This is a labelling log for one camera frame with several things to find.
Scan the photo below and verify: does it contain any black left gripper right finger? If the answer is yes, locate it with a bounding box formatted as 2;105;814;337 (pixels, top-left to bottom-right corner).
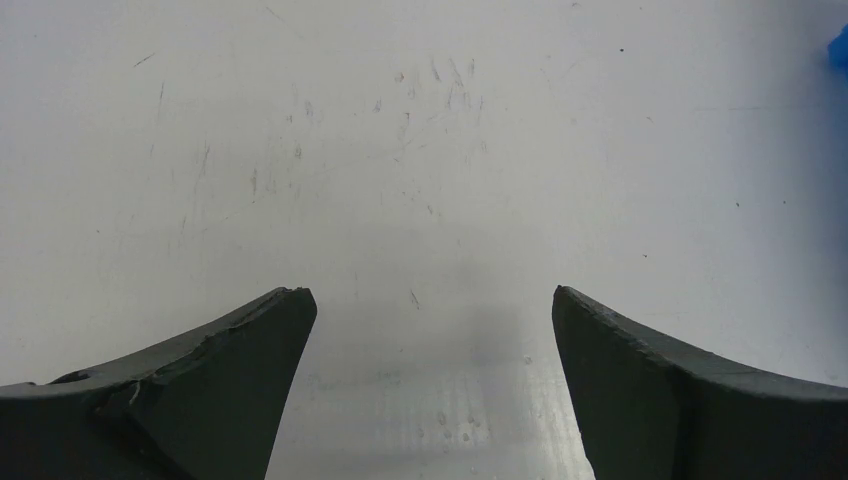
552;286;847;479

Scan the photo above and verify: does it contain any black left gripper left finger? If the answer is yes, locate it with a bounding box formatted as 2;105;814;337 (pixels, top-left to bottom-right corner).
1;288;317;479

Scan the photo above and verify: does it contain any blue plastic bin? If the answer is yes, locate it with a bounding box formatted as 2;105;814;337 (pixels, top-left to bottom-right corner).
827;25;848;70

